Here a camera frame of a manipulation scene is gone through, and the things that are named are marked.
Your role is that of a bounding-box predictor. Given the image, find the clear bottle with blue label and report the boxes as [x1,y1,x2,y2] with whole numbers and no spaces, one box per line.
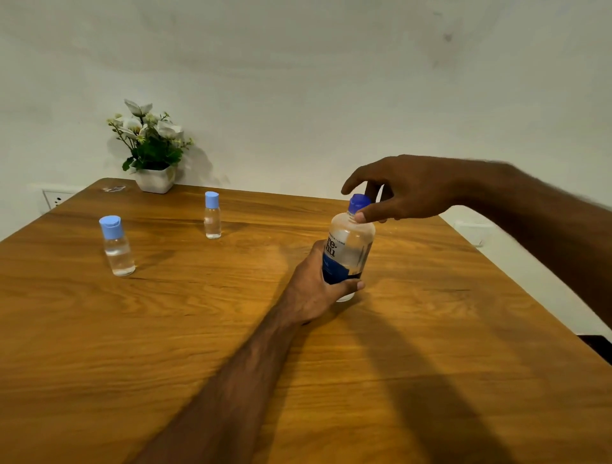
[322,211,376,303]

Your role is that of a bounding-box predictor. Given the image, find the white flowers in white pot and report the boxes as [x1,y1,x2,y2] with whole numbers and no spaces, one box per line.
[106,99,194,195]

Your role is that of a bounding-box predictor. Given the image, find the white wall socket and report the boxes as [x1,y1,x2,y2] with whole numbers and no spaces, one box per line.
[42,189,77,211]

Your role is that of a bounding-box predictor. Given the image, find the slim small clear bottle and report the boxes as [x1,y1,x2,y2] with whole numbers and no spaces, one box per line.
[204,191,222,240]

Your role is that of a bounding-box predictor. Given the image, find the person's right forearm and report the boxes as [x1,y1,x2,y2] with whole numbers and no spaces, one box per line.
[456,159,612,330]

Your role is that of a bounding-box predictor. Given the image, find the dark blue bottle cap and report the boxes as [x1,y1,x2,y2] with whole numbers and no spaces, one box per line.
[347,193,373,215]

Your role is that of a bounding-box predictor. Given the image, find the person's right hand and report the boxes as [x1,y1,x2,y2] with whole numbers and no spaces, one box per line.
[341,154,463,224]

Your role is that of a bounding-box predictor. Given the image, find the person's left forearm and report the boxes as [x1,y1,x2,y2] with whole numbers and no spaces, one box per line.
[127,305,312,464]

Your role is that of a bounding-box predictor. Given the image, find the person's left hand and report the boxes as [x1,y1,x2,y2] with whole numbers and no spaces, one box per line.
[280,239,365,326]

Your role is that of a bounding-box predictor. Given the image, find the wide small clear bottle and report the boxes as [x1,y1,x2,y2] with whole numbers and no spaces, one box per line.
[99,215,136,277]

